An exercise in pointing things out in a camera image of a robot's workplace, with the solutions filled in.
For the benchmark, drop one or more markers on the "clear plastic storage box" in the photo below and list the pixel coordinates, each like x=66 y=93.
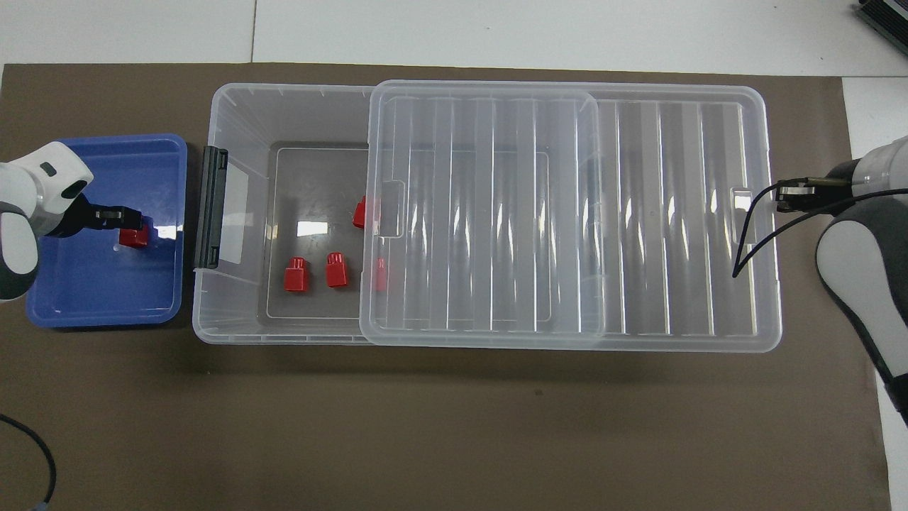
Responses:
x=241 y=121

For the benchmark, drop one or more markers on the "black electronic device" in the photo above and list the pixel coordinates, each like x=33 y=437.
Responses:
x=887 y=20

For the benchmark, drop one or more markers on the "brown table mat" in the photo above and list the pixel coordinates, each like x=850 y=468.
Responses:
x=496 y=426

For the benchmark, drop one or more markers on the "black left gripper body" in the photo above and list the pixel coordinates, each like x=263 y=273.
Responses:
x=84 y=216

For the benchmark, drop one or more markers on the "blue plastic tray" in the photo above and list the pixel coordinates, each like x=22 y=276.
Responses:
x=106 y=284

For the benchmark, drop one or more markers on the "clear ribbed plastic lid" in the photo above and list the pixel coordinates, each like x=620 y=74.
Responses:
x=674 y=213

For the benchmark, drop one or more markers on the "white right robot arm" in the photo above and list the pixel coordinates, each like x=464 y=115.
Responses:
x=865 y=284

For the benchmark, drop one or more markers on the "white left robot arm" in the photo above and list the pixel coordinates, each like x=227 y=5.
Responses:
x=21 y=191

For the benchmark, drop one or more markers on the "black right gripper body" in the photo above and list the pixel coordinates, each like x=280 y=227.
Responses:
x=840 y=172

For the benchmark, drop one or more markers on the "red block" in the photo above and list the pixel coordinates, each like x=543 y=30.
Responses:
x=362 y=212
x=135 y=238
x=297 y=277
x=381 y=274
x=338 y=270

